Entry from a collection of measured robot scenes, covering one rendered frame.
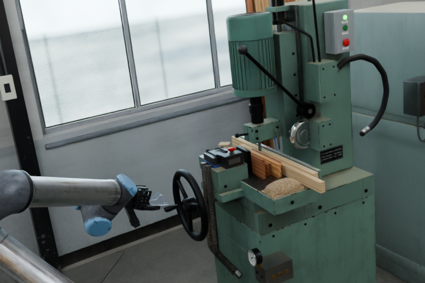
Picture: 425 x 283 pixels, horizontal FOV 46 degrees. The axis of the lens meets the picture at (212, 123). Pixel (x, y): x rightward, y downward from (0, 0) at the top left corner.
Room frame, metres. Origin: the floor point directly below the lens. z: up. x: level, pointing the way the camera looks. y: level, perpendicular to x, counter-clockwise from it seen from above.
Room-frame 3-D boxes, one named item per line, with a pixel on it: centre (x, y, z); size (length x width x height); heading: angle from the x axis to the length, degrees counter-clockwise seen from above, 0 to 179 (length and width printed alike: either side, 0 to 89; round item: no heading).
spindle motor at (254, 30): (1.97, -0.18, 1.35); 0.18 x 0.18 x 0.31
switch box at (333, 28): (1.98, -0.53, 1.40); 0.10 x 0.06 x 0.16; 116
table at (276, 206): (1.89, -0.10, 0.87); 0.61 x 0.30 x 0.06; 26
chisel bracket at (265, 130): (1.97, -0.20, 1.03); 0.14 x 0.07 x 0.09; 116
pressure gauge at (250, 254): (1.64, -0.10, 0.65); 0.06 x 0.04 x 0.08; 26
